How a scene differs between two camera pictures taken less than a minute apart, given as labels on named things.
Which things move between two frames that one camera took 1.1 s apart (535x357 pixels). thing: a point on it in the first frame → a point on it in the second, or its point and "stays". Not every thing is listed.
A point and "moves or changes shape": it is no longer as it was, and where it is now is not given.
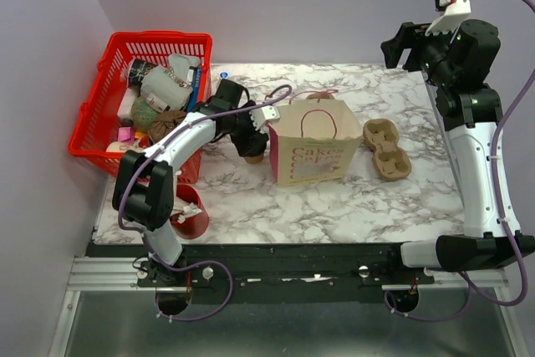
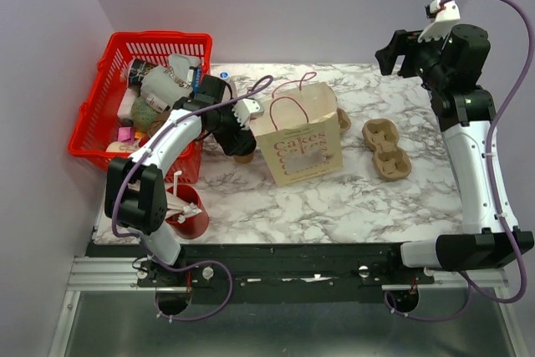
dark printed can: x=137 y=69 stays
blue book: x=195 y=94 stays
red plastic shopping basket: x=98 y=123 stays
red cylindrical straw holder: x=192 y=227 stays
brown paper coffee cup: x=254 y=160 → x=244 y=159
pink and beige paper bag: x=314 y=140 moves or changes shape
